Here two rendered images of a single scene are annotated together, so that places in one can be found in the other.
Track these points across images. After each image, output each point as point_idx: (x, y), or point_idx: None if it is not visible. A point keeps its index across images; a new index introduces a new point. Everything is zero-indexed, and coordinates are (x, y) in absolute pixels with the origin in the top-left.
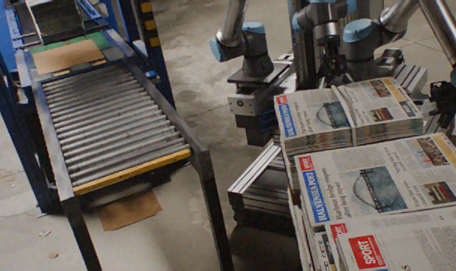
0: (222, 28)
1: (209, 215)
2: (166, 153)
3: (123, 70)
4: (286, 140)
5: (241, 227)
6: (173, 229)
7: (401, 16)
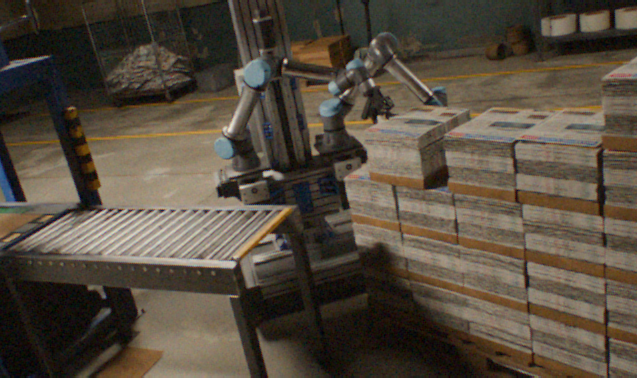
0: (232, 125)
1: (302, 271)
2: (266, 219)
3: (87, 213)
4: (418, 137)
5: (261, 323)
6: (196, 355)
7: (357, 91)
